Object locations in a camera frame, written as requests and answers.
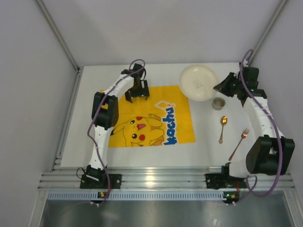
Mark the white round plate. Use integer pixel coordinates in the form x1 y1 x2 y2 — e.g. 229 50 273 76
179 64 219 101

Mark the perforated cable tray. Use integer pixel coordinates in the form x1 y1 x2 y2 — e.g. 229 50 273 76
47 191 239 201

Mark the small metal cup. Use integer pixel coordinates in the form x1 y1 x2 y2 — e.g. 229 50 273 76
212 97 226 111

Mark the aluminium rail frame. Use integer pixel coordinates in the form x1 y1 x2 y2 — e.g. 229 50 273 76
37 166 295 190

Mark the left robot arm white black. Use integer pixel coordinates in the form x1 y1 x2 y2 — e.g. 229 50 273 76
87 59 150 178

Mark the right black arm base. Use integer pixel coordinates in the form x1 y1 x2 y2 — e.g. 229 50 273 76
205 174 247 190

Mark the copper fork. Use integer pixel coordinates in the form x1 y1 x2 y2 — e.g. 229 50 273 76
228 128 250 162

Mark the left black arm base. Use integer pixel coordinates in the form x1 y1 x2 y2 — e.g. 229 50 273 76
80 173 122 189

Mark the yellow Pikachu placemat cloth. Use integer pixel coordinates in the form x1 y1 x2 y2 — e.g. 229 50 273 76
109 86 196 148

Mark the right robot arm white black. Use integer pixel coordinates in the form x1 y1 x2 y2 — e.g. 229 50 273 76
214 66 295 178

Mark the copper spoon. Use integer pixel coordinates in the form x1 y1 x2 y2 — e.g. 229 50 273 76
218 115 228 144

